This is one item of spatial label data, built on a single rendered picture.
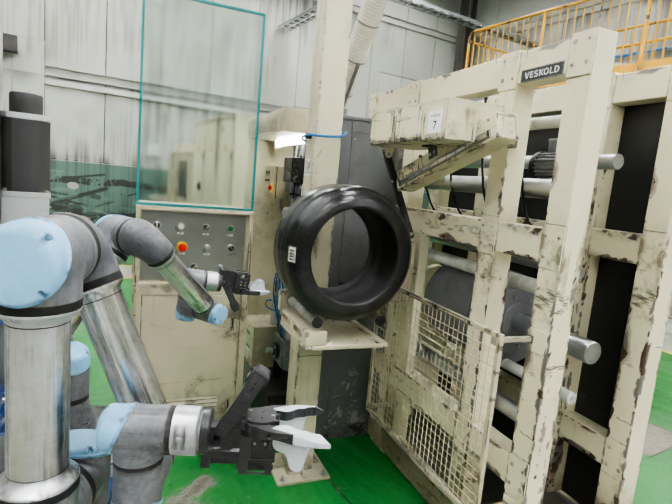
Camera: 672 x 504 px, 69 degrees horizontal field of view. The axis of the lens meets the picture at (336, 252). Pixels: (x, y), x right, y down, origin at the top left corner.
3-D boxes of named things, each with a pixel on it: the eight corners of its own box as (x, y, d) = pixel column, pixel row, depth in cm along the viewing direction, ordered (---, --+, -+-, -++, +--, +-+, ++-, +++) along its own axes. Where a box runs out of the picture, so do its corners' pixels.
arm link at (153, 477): (172, 490, 87) (175, 432, 85) (154, 536, 76) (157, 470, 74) (126, 489, 86) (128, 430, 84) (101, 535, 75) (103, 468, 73)
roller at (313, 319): (286, 297, 223) (295, 294, 224) (288, 306, 224) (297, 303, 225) (311, 320, 191) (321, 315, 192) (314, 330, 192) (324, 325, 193)
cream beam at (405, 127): (367, 145, 226) (371, 112, 224) (414, 151, 236) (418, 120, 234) (442, 138, 171) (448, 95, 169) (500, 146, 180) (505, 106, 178)
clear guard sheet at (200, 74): (135, 203, 228) (142, -13, 214) (252, 211, 249) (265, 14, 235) (135, 204, 226) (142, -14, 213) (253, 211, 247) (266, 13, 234)
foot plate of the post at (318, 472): (264, 456, 256) (264, 449, 256) (312, 450, 266) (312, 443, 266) (277, 487, 232) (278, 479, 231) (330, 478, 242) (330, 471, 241)
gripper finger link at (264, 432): (304, 440, 75) (260, 426, 79) (305, 429, 75) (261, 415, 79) (286, 450, 71) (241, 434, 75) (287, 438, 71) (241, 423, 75)
